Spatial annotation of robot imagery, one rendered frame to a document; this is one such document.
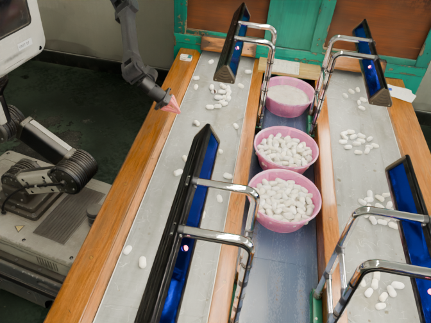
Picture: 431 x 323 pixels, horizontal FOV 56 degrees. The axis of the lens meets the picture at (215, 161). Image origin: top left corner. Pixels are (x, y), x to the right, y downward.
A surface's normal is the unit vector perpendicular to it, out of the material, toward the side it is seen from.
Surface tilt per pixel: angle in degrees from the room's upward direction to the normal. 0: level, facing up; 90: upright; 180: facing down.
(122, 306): 0
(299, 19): 90
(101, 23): 90
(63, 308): 0
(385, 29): 90
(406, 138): 0
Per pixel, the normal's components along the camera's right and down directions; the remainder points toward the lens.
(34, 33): 0.94, 0.27
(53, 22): -0.22, 0.64
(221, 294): 0.07, -0.74
